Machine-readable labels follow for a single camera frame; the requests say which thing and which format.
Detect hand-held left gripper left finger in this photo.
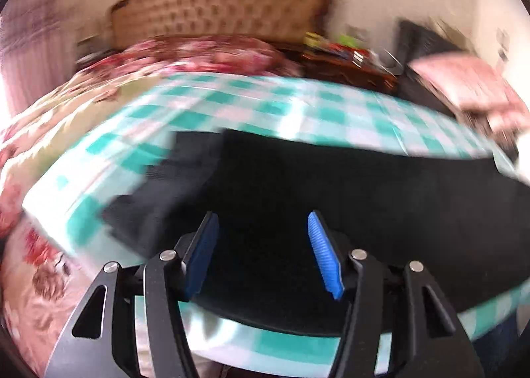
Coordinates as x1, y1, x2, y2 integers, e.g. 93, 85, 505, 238
43, 211, 220, 378

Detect red floral pillow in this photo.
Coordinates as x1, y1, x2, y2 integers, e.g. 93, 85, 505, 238
80, 35, 303, 76

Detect pink curtain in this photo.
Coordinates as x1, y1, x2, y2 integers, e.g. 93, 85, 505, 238
0, 0, 54, 114

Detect pink pillow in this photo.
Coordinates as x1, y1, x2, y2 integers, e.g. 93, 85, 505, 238
408, 53, 526, 130

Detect green plastic toy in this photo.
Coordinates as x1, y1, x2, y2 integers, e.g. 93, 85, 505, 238
336, 32, 361, 49

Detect teal checked bedsheet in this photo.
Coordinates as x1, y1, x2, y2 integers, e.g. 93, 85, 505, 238
23, 74, 518, 372

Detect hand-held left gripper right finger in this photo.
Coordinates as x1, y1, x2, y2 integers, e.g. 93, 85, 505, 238
306, 210, 486, 378

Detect black pants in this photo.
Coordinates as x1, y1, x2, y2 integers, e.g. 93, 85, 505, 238
101, 129, 530, 337

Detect floral quilt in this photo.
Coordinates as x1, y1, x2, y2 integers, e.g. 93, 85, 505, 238
0, 65, 175, 374

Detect dark wooden nightstand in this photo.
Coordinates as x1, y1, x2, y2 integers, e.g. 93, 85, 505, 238
300, 49, 400, 93

